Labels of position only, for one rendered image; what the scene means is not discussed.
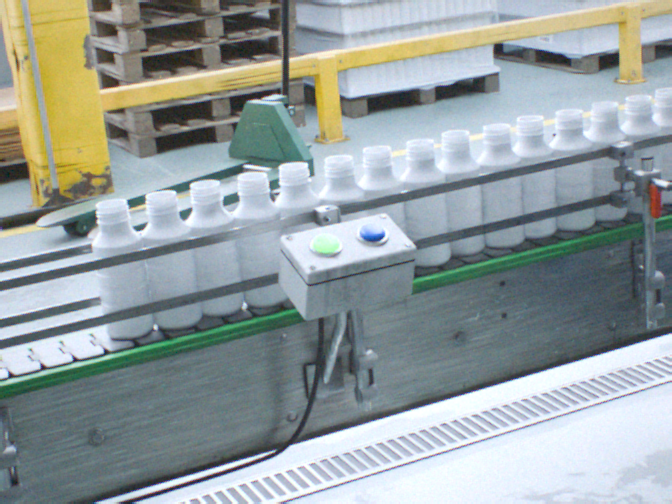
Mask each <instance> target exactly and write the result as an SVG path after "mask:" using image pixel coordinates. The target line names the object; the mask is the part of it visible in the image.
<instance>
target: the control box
mask: <svg viewBox="0 0 672 504"><path fill-rule="evenodd" d="M366 224H377V225H379V226H382V227H383V228H384V229H385V232H386V234H385V238H383V240H380V241H376V242H371V241H366V240H364V238H362V237H361V236H359V229H361V227H362V226H364V225H366ZM320 234H331V235H333V236H335V237H336V238H337V241H338V248H337V249H336V250H335V251H332V252H322V251H319V250H316V249H314V248H313V247H312V242H313V238H314V237H315V236H316V235H320ZM280 247H281V251H280V269H279V285H280V286H281V287H282V289H283V290H284V291H285V293H286V294H287V296H288V297H289V298H290V300H291V301H292V303H293V305H294V306H295V308H296V309H297V310H299V312H300V313H301V314H302V316H303V317H304V319H305V320H311V319H315V318H319V346H317V357H316V363H312V364H308V366H306V376H307V387H308V396H309V401H308V404H307V407H306V411H305V414H304V416H303V419H302V421H301V423H300V425H299V427H298V428H296V431H295V433H294V434H293V435H292V437H291V438H290V439H289V440H288V441H287V442H286V443H285V444H284V445H283V446H282V447H280V448H279V449H277V450H274V452H273V453H271V454H268V455H266V456H263V457H261V458H258V459H254V460H251V461H249V462H246V463H243V464H240V465H237V466H234V467H230V468H227V469H224V470H220V471H217V472H214V473H210V475H207V476H204V477H201V478H197V479H194V480H191V481H187V482H183V483H180V484H177V485H174V486H170V487H166V488H163V489H160V490H156V491H153V492H150V493H145V494H142V495H139V496H135V497H132V498H129V500H125V501H121V502H118V503H114V504H134V503H138V502H141V501H144V500H148V499H152V497H155V496H158V495H162V494H165V493H169V492H172V491H176V490H179V489H182V488H185V487H188V486H193V485H196V484H199V483H202V482H205V481H209V480H213V479H216V478H219V477H222V476H225V475H228V473H231V472H235V471H238V470H241V469H244V468H247V467H250V466H253V465H257V464H259V463H262V462H265V461H267V460H270V459H272V458H274V457H277V456H279V455H280V454H282V453H283V452H285V450H286V449H287V448H288V447H289V446H290V445H291V444H292V443H293V442H294V441H295V440H296V439H298V437H299V436H300V435H301V433H302V431H303V430H304V427H305V425H306V423H307V421H308V418H309V416H310V413H311V411H312V406H313V403H314V401H317V400H322V399H325V398H329V397H332V396H336V395H341V394H344V393H345V383H344V372H343V361H342V357H341V356H340V357H337V354H338V350H340V347H341V343H342V339H343V336H344V332H345V329H346V325H347V311H349V310H353V309H357V308H362V307H365V306H369V305H373V304H377V303H382V301H386V300H390V299H394V298H398V297H403V296H407V295H410V294H411V293H412V285H413V276H414V268H415V257H416V250H417V249H416V247H415V246H414V245H413V244H412V242H411V241H410V240H409V238H408V237H407V236H406V235H405V234H404V233H403V231H401V230H400V229H399V228H398V227H397V226H396V225H395V224H394V222H393V221H392V220H391V219H390V217H389V216H388V215H387V214H386V213H384V214H378V215H374V216H369V217H365V219H359V220H355V221H350V222H346V223H341V224H336V225H332V226H327V227H323V228H317V229H313V230H308V231H304V232H299V233H294V234H290V235H285V236H282V237H281V246H280ZM332 314H335V324H334V328H333V331H332V335H331V338H330V342H329V346H328V350H327V353H326V357H325V360H324V361H323V353H324V333H325V322H324V316H328V315H332Z"/></svg>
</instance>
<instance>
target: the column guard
mask: <svg viewBox="0 0 672 504"><path fill-rule="evenodd" d="M27 6H28V12H29V18H30V24H31V30H32V36H34V41H33V43H35V49H36V54H37V60H38V67H39V73H40V79H41V84H42V91H43V97H44V103H45V110H46V116H47V121H48V127H49V134H50V140H51V146H52V153H53V158H54V164H55V170H56V177H57V183H58V187H59V190H60V194H63V195H65V197H68V198H70V199H73V200H78V199H83V198H89V197H94V195H99V194H104V193H110V192H114V185H113V179H112V171H111V164H110V157H109V149H108V142H107V135H106V128H104V123H105V121H103V114H102V106H101V99H100V93H99V85H98V78H97V73H96V68H95V63H94V59H93V54H92V49H91V38H90V23H89V14H88V7H87V0H27ZM0 14H1V21H2V27H3V33H4V40H5V45H6V51H7V56H8V61H9V65H10V67H12V70H13V75H14V86H15V99H16V108H17V114H18V120H19V126H20V133H21V139H22V144H23V149H24V154H25V158H26V162H27V166H28V171H29V180H30V193H31V201H32V204H29V205H27V207H28V208H29V209H31V208H36V207H42V206H43V205H44V204H45V203H46V202H47V201H48V200H49V199H50V198H51V197H52V195H53V192H52V182H51V176H50V170H49V164H48V158H47V151H46V145H45V140H44V134H43V127H42V121H41V116H40V110H39V103H38V97H37V91H35V90H36V85H34V79H33V73H32V67H31V61H30V55H29V49H28V43H27V36H26V31H25V25H24V19H23V12H22V7H21V1H20V0H0ZM114 193H115V192H114Z"/></svg>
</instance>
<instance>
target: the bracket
mask: <svg viewBox="0 0 672 504"><path fill-rule="evenodd" d="M608 146H610V157H608V158H609V159H612V160H616V161H620V166H617V167H614V168H613V173H614V181H616V182H620V183H621V189H619V190H614V191H610V192H609V193H610V194H611V203H612V204H610V206H613V207H616V208H620V209H621V208H626V207H630V206H634V205H635V192H636V193H640V194H643V236H644V244H639V245H635V246H633V247H632V250H633V266H634V267H635V266H637V269H638V272H639V273H642V274H637V275H633V292H634V295H638V299H639V302H643V303H645V305H644V306H643V307H642V315H643V317H644V318H645V327H646V328H648V329H654V328H656V327H657V319H659V318H662V317H663V316H665V314H666V308H665V306H663V305H662V287H663V286H665V276H663V275H662V273H661V272H659V271H656V264H655V219H659V218H660V213H661V192H662V190H665V191H671V190H672V183H669V182H665V181H661V170H660V169H657V168H654V156H651V155H645V156H641V157H640V159H641V163H642V170H639V171H635V172H634V168H633V167H630V166H627V165H625V160H627V159H632V158H634V144H633V143H629V142H625V141H621V142H616V143H611V144H608ZM632 181H633V182H634V190H635V191H632V190H629V189H626V183H628V182H632ZM313 211H315V220H316V222H314V223H315V224H316V225H319V226H321V227H327V226H332V225H336V224H341V223H342V220H341V209H340V208H338V207H336V206H333V205H328V206H323V207H317V208H313ZM643 264H644V269H643ZM644 293H645V298H644V295H643V294H644ZM349 315H350V319H347V328H348V339H349V341H352V349H353V351H352V352H350V361H351V373H352V374H354V373H355V382H356V385H355V387H354V395H355V398H356V400H357V404H358V411H359V412H369V411H370V410H371V401H374V400H377V399H378V393H380V389H379V387H378V385H376V380H375V369H374V367H375V364H376V361H377V355H376V353H373V351H372V350H371V349H366V345H365V333H364V321H363V310H362V308H357V309H353V310H349ZM368 369H369V379H368ZM369 380H370V381H369ZM10 431H14V428H13V422H11V417H10V410H9V407H4V408H0V498H1V502H2V504H17V502H20V501H23V500H24V496H25V494H26V493H27V487H26V485H22V484H21V478H20V472H19V467H18V466H20V463H19V459H21V452H20V449H17V445H16V442H13V443H9V441H8V435H9V432H10Z"/></svg>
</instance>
